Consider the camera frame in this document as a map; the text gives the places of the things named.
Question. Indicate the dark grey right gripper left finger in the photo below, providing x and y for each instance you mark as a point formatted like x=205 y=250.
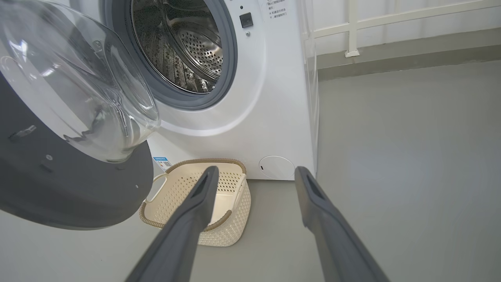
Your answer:
x=184 y=239

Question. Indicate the dark grey washing machine door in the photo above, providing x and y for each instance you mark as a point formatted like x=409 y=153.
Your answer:
x=58 y=188

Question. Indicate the black door lock latch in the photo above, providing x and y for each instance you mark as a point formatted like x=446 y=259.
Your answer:
x=246 y=20

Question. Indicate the white metal railing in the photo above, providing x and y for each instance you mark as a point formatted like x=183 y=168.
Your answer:
x=352 y=27

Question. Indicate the round white filter cover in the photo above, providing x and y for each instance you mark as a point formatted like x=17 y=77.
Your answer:
x=276 y=168

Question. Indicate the blue energy label sticker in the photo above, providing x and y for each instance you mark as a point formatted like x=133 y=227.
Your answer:
x=161 y=162

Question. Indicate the cream perforated laundry basket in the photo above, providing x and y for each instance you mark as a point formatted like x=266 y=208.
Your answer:
x=231 y=231

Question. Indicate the steel perforated washer drum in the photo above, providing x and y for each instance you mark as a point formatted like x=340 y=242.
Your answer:
x=195 y=47

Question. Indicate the white instruction text sticker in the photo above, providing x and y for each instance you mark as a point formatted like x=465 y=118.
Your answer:
x=276 y=9

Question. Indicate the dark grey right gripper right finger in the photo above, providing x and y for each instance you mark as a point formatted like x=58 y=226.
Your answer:
x=332 y=239

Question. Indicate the grey rubber door gasket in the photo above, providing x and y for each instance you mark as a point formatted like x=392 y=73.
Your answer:
x=231 y=58

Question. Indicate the white washing machine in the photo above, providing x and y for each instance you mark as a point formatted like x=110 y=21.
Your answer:
x=266 y=98

